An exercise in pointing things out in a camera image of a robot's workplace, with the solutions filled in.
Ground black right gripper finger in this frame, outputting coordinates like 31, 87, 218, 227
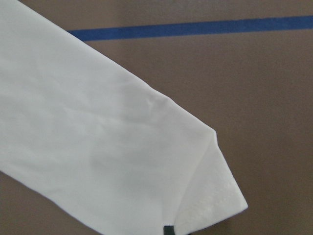
163, 225, 174, 235

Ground cream long-sleeve cat shirt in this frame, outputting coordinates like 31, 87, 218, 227
0, 0, 247, 235

